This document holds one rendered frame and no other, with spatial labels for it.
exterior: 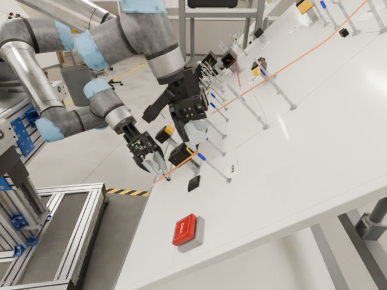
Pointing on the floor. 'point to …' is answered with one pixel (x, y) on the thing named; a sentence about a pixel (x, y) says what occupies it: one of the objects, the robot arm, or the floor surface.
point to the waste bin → (77, 83)
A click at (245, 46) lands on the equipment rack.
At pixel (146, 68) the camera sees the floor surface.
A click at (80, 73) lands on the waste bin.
